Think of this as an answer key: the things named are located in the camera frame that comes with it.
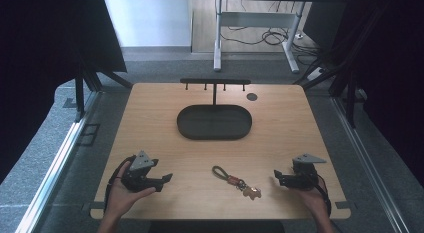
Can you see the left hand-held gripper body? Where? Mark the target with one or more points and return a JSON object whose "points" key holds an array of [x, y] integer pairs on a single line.
{"points": [[140, 173]]}

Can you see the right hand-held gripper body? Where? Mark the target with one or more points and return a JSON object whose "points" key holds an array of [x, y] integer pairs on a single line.
{"points": [[305, 174]]}

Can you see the black key rack with tray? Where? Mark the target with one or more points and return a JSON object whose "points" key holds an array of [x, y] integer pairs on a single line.
{"points": [[214, 121]]}

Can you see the person's right hand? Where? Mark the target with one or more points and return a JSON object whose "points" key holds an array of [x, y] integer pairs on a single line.
{"points": [[311, 199]]}

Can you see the person's left hand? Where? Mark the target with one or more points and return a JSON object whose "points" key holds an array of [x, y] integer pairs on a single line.
{"points": [[123, 197]]}

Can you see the black round table grommet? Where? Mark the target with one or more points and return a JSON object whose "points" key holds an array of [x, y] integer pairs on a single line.
{"points": [[252, 97]]}

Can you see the black metal stand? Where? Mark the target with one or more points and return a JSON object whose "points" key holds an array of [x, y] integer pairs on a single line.
{"points": [[80, 93], [346, 83]]}

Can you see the black curtain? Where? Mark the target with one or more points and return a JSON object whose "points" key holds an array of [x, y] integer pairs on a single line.
{"points": [[393, 76], [36, 59]]}

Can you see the aluminium frame rail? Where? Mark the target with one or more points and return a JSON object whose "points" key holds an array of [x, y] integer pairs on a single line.
{"points": [[370, 169], [50, 173]]}

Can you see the white desk frame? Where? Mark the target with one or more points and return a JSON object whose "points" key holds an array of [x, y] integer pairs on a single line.
{"points": [[256, 19]]}

